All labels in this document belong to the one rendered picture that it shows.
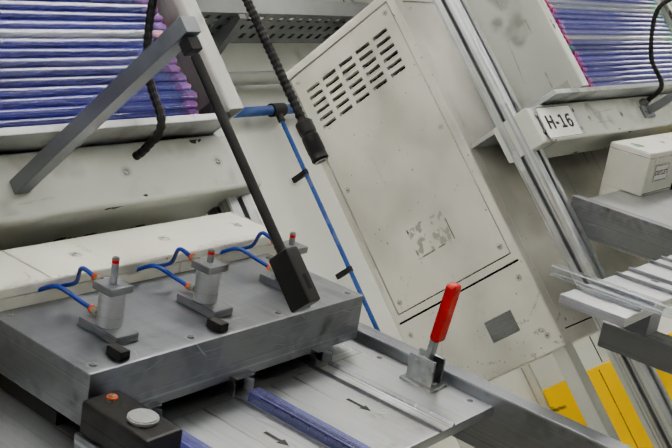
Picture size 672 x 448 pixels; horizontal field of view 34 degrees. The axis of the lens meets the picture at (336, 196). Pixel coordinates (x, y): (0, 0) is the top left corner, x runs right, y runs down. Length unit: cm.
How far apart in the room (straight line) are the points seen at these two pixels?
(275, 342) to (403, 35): 109
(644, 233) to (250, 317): 94
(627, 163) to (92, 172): 114
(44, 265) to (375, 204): 115
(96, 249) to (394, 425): 33
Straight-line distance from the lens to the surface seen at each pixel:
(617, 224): 182
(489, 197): 193
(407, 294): 206
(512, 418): 105
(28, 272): 99
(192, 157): 122
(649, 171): 201
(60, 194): 109
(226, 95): 124
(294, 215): 359
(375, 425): 97
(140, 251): 107
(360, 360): 109
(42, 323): 94
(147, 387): 91
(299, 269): 81
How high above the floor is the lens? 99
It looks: 12 degrees up
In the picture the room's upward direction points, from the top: 25 degrees counter-clockwise
